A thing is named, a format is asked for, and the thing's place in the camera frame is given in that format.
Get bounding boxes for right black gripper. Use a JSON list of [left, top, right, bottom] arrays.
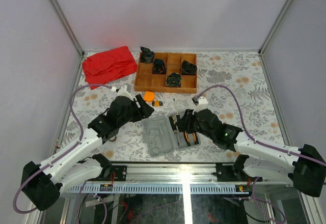
[[176, 108, 214, 140]]

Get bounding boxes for orange handled pliers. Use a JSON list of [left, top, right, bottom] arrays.
[[183, 132, 199, 147]]

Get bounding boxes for black yellow phillips screwdriver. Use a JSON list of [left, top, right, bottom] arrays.
[[169, 116, 177, 132]]

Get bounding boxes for grey plastic tool case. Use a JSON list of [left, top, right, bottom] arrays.
[[142, 114, 201, 157]]

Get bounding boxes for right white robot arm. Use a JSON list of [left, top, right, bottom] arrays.
[[176, 109, 325, 198]]

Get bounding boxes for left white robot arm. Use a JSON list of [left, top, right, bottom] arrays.
[[21, 95, 154, 211]]

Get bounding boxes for orange hex key set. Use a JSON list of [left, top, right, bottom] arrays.
[[152, 100, 163, 107]]

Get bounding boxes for orange tape measure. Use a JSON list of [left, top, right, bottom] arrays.
[[143, 91, 155, 102]]

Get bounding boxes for rolled dark belt bottom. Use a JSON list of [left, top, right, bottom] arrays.
[[166, 72, 182, 88]]

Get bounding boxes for rolled dark belt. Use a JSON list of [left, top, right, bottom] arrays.
[[166, 72, 182, 88], [181, 60, 197, 75], [152, 59, 167, 75]]

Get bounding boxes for rolled dark belt upper left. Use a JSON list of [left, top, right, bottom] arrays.
[[152, 59, 167, 75]]

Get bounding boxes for rolled dark belt outside tray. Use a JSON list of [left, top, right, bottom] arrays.
[[140, 46, 155, 64]]

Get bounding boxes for rolled dark belt right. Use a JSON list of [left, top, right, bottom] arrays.
[[181, 60, 197, 75]]

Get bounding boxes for red folded cloth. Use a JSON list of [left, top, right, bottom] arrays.
[[82, 46, 138, 90]]

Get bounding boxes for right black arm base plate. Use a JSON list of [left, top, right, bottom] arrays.
[[215, 162, 256, 182]]

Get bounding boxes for aluminium mounting rail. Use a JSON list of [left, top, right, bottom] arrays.
[[63, 162, 313, 184]]

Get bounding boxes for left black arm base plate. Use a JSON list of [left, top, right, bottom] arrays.
[[101, 165, 127, 182]]

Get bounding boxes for white slotted cable duct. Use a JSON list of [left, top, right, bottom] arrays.
[[67, 183, 249, 194]]

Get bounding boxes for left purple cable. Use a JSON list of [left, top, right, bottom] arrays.
[[12, 83, 118, 214]]

